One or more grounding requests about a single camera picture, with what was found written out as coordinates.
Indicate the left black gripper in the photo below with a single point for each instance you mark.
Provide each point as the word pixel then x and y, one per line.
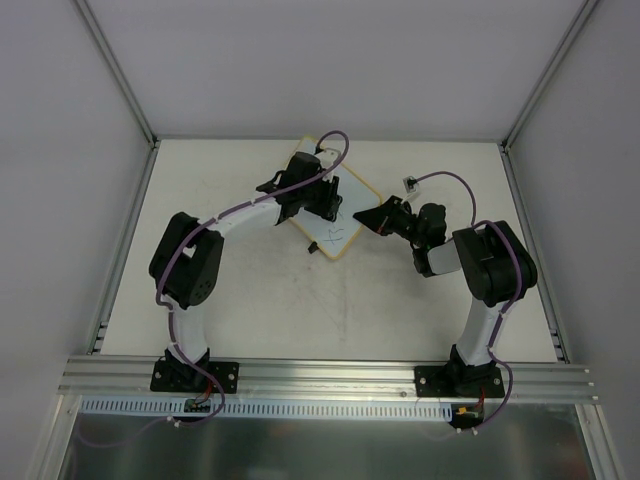
pixel 326 195

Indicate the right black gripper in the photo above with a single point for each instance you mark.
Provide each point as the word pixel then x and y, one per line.
pixel 393 219

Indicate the yellow framed whiteboard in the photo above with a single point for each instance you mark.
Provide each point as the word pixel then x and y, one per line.
pixel 334 238

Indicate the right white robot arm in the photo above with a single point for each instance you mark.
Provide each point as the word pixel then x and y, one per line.
pixel 498 272

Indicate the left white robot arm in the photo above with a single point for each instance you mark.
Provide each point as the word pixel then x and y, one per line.
pixel 186 263

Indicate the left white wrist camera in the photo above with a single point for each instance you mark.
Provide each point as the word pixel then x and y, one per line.
pixel 328 157

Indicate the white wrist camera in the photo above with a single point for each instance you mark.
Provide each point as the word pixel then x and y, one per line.
pixel 328 157
pixel 412 189

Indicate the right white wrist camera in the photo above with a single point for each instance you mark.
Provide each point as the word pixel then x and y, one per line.
pixel 412 189

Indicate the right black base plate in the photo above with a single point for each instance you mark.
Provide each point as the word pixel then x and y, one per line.
pixel 470 382

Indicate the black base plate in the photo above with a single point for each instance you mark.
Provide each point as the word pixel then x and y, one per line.
pixel 172 376
pixel 470 382

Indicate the white slotted cable duct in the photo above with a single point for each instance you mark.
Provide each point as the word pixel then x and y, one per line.
pixel 182 407

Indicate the right aluminium side rail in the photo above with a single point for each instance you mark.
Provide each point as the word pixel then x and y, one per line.
pixel 553 321

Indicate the aluminium side rail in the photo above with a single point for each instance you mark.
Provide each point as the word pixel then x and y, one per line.
pixel 116 269
pixel 553 321

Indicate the right aluminium frame post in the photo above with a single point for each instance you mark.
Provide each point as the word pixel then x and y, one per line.
pixel 559 54

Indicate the aluminium frame post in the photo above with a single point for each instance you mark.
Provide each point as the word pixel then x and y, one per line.
pixel 106 52
pixel 559 54

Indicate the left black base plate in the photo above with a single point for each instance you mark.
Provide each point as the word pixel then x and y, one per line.
pixel 172 376

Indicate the left aluminium frame post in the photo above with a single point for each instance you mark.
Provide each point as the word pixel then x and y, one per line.
pixel 106 52

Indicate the left aluminium side rail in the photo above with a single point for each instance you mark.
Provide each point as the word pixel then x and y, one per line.
pixel 116 269

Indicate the aluminium front rail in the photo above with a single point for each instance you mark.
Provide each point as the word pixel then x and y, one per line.
pixel 544 383

